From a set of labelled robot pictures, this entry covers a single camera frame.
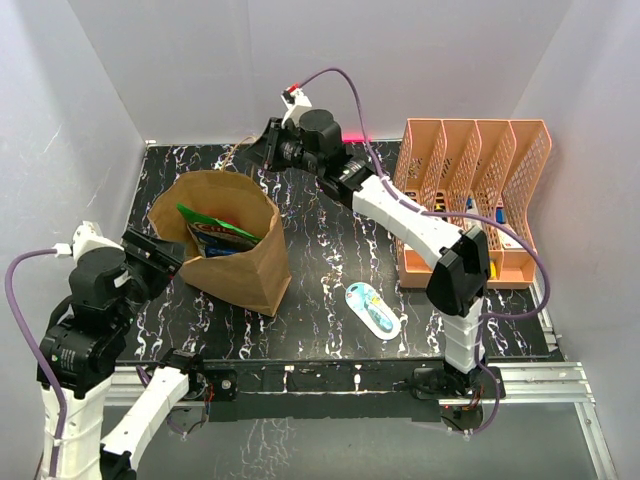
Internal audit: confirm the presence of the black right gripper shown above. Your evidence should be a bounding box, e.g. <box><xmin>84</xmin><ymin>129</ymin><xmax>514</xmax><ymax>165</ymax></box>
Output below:
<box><xmin>242</xmin><ymin>119</ymin><xmax>324</xmax><ymax>177</ymax></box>

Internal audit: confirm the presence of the green cassava chips bag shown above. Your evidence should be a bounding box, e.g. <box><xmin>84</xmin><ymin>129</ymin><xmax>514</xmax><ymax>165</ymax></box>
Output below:
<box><xmin>176</xmin><ymin>203</ymin><xmax>261</xmax><ymax>258</ymax></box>

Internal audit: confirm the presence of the blue Burts chips bag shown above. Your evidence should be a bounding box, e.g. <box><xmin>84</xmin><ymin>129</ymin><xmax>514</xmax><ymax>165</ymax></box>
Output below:
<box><xmin>188</xmin><ymin>223</ymin><xmax>256</xmax><ymax>258</ymax></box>

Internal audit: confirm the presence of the brown paper bag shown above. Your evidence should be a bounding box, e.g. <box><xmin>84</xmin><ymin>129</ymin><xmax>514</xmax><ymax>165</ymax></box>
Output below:
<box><xmin>147</xmin><ymin>168</ymin><xmax>291</xmax><ymax>316</ymax></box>

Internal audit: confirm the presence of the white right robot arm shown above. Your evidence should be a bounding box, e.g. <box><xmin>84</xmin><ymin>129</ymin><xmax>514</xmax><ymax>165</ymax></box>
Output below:
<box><xmin>239</xmin><ymin>109</ymin><xmax>490</xmax><ymax>397</ymax></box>

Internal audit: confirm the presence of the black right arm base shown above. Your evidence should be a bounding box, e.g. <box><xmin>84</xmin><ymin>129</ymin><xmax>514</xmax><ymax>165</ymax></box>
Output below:
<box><xmin>408</xmin><ymin>365</ymin><xmax>506</xmax><ymax>411</ymax></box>

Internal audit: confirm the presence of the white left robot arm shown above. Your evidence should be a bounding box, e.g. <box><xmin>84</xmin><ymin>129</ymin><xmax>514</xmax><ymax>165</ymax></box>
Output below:
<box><xmin>37</xmin><ymin>222</ymin><xmax>207</xmax><ymax>479</ymax></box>

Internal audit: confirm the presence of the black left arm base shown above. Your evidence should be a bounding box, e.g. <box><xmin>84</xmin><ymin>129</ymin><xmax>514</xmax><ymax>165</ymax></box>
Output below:
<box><xmin>160</xmin><ymin>349</ymin><xmax>238</xmax><ymax>404</ymax></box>

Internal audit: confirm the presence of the toothbrush blister pack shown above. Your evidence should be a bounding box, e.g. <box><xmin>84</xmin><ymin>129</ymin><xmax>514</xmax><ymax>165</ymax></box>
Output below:
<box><xmin>345</xmin><ymin>282</ymin><xmax>401</xmax><ymax>341</ymax></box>

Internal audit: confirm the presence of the orange plastic file organizer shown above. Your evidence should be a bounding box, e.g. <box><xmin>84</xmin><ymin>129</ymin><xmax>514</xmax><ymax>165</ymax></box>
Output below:
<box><xmin>393</xmin><ymin>118</ymin><xmax>552</xmax><ymax>290</ymax></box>

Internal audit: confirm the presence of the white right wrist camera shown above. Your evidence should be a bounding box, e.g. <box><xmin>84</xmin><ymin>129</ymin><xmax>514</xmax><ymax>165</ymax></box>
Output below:
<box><xmin>280</xmin><ymin>83</ymin><xmax>312</xmax><ymax>126</ymax></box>

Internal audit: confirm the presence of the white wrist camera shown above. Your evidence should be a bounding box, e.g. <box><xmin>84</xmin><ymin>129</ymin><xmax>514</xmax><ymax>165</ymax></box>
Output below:
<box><xmin>53</xmin><ymin>221</ymin><xmax>123</xmax><ymax>262</ymax></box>
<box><xmin>280</xmin><ymin>83</ymin><xmax>312</xmax><ymax>126</ymax></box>

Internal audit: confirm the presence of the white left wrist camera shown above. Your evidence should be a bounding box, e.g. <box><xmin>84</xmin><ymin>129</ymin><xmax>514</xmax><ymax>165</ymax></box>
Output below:
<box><xmin>53</xmin><ymin>221</ymin><xmax>123</xmax><ymax>262</ymax></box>

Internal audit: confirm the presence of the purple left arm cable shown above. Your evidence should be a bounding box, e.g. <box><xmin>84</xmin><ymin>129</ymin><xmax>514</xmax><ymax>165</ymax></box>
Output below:
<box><xmin>4</xmin><ymin>248</ymin><xmax>69</xmax><ymax>476</ymax></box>

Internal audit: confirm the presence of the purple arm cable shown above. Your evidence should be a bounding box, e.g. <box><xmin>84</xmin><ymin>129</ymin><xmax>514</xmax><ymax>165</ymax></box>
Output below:
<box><xmin>298</xmin><ymin>68</ymin><xmax>552</xmax><ymax>436</ymax></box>
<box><xmin>4</xmin><ymin>248</ymin><xmax>69</xmax><ymax>476</ymax></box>

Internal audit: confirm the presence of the aluminium rail frame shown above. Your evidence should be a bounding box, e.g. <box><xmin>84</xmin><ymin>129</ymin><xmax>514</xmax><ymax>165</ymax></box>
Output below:
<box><xmin>107</xmin><ymin>279</ymin><xmax>619</xmax><ymax>480</ymax></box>

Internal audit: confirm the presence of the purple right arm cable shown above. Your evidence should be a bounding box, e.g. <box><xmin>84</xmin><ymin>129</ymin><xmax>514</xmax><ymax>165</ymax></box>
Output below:
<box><xmin>298</xmin><ymin>68</ymin><xmax>552</xmax><ymax>436</ymax></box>

